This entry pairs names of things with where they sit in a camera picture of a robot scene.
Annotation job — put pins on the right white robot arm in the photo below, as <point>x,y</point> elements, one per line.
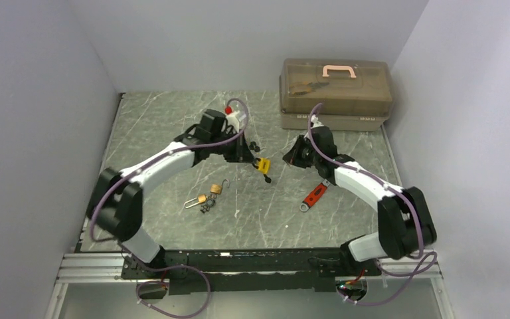
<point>405,225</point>

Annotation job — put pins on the orange padlock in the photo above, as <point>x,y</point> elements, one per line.
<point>254,147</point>

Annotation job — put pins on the yellow padlock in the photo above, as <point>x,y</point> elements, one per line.
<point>263,166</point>

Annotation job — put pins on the red handled adjustable wrench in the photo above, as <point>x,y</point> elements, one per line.
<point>314,196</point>

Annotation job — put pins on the brass padlock long shackle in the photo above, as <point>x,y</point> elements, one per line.
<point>200,199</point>

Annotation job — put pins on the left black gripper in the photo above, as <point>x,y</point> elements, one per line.
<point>242,153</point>

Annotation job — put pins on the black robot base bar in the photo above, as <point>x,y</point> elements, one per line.
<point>316,269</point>

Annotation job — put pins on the small brass padlock open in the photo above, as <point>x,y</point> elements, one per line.
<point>217,188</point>

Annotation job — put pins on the black keys bunch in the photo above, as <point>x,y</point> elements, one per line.
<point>208,204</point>

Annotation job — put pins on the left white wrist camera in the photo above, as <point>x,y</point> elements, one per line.
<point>235,118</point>

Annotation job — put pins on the aluminium frame rail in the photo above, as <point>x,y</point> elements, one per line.
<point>107,268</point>

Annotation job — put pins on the brown translucent toolbox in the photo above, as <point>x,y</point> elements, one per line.
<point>360,104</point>

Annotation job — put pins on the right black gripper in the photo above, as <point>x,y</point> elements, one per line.
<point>293,157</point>

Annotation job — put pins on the pink toolbox handle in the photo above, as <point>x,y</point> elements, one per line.
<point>327,69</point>

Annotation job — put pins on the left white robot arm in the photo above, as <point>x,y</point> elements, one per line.
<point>116,204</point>

